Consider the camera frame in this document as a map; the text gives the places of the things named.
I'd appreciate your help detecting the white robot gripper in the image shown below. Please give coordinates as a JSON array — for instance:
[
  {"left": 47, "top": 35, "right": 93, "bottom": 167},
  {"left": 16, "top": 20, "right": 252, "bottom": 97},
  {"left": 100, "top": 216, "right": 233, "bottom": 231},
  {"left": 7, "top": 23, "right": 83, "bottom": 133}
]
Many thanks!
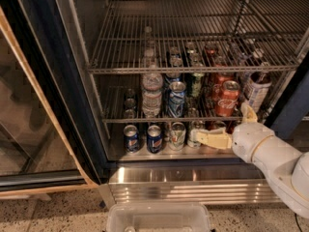
[{"left": 192, "top": 102, "right": 274, "bottom": 163}]

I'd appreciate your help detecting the red coke can front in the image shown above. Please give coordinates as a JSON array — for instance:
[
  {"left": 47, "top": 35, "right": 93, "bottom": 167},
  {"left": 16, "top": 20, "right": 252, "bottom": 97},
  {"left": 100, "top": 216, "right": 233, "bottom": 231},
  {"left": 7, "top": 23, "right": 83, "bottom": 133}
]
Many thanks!
[{"left": 215, "top": 80, "right": 240, "bottom": 117}]

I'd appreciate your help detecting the red coke can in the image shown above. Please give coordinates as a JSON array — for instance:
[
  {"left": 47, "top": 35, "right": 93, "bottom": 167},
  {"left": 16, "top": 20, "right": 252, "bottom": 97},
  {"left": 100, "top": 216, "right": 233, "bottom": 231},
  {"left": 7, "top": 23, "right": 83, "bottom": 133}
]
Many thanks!
[
  {"left": 215, "top": 80, "right": 240, "bottom": 117},
  {"left": 211, "top": 72, "right": 234, "bottom": 102},
  {"left": 227, "top": 120, "right": 241, "bottom": 134},
  {"left": 209, "top": 121, "right": 227, "bottom": 131}
]

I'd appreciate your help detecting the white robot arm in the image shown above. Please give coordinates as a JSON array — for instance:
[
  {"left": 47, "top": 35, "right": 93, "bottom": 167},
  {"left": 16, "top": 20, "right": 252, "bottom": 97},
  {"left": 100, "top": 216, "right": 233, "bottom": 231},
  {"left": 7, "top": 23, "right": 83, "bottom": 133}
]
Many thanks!
[{"left": 190, "top": 103, "right": 309, "bottom": 218}]

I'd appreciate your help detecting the red coke can bottom right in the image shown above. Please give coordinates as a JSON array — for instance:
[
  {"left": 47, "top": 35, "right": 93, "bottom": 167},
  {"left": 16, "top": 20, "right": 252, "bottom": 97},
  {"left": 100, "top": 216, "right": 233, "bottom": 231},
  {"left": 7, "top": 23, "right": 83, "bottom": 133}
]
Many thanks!
[{"left": 227, "top": 120, "right": 241, "bottom": 134}]

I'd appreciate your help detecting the red coke can bottom left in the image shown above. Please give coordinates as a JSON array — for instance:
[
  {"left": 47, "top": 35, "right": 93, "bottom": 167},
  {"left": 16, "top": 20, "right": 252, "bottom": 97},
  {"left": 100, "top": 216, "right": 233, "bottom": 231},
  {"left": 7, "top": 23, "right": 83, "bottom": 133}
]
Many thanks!
[{"left": 209, "top": 121, "right": 227, "bottom": 131}]

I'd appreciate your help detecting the red coke can behind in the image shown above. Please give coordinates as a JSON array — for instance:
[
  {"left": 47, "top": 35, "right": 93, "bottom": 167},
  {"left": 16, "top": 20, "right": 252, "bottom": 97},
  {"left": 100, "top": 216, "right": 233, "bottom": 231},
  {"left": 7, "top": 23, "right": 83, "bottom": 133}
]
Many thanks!
[{"left": 211, "top": 72, "right": 234, "bottom": 102}]

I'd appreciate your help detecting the white labelled drink can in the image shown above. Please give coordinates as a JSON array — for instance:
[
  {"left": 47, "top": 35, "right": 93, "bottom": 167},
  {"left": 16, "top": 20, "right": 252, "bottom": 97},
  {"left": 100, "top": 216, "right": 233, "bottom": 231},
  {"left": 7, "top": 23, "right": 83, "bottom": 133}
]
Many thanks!
[{"left": 244, "top": 72, "right": 272, "bottom": 112}]

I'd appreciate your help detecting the green soda can middle shelf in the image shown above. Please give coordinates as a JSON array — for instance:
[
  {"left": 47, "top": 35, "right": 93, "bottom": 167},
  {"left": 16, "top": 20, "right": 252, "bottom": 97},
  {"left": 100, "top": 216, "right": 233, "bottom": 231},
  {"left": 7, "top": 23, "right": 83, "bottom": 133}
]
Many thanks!
[{"left": 187, "top": 72, "right": 204, "bottom": 98}]

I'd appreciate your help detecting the blue white pepsi can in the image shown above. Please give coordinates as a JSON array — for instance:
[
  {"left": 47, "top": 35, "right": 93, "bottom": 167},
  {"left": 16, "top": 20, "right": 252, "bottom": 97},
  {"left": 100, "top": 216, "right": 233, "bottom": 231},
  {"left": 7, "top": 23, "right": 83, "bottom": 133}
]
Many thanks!
[{"left": 167, "top": 81, "right": 186, "bottom": 118}]

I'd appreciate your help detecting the steel fridge bottom grille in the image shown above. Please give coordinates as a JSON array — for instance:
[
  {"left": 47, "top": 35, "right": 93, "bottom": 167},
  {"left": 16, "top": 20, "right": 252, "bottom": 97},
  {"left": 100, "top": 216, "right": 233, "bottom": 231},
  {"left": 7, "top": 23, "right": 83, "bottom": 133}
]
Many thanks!
[{"left": 108, "top": 163, "right": 279, "bottom": 205}]

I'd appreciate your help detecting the blue pepsi can bottom left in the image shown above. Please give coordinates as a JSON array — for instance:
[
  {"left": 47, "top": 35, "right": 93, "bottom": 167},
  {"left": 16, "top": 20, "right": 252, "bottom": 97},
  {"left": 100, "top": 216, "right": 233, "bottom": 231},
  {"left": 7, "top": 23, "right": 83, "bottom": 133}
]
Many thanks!
[{"left": 124, "top": 125, "right": 140, "bottom": 153}]

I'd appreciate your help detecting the glass fridge door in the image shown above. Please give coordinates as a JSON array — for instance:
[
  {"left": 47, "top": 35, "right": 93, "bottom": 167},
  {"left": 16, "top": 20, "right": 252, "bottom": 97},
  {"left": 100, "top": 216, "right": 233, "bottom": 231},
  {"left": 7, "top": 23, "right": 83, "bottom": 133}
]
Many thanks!
[{"left": 0, "top": 0, "right": 108, "bottom": 199}]

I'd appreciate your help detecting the clear plastic water bottle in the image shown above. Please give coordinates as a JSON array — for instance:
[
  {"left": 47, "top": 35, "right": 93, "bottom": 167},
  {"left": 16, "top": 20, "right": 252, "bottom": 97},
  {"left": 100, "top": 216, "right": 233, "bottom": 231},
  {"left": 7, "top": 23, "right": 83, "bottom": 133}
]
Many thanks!
[{"left": 141, "top": 62, "right": 163, "bottom": 118}]

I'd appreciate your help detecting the clear plastic bin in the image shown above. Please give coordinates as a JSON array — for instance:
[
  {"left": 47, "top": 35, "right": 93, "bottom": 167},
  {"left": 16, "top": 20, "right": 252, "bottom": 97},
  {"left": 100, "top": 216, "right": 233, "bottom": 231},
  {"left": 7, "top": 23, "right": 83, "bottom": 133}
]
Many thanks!
[{"left": 106, "top": 202, "right": 211, "bottom": 232}]

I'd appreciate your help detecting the top wire fridge shelf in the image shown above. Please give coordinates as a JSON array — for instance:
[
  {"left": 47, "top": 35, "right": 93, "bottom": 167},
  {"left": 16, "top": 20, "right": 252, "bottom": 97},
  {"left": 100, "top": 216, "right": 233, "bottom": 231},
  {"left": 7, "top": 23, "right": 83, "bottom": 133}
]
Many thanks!
[{"left": 88, "top": 0, "right": 309, "bottom": 74}]

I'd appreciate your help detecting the wire fridge shelf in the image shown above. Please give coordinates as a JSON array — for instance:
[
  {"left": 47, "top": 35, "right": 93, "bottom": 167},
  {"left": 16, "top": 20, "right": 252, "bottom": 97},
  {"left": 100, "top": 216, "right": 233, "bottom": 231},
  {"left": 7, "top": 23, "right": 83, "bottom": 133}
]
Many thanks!
[
  {"left": 88, "top": 0, "right": 309, "bottom": 74},
  {"left": 101, "top": 86, "right": 242, "bottom": 123}
]

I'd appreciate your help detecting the black cable on floor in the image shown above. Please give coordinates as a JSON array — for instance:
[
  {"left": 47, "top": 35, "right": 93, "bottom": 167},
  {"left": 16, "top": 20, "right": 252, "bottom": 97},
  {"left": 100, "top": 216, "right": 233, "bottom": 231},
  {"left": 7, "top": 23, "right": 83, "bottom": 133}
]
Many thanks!
[{"left": 295, "top": 214, "right": 304, "bottom": 232}]

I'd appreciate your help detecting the middle wire fridge shelf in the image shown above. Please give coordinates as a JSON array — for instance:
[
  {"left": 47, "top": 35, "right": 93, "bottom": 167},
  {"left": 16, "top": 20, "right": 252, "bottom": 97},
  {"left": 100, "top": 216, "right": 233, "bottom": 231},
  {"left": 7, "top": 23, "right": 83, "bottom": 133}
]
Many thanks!
[{"left": 101, "top": 86, "right": 242, "bottom": 123}]

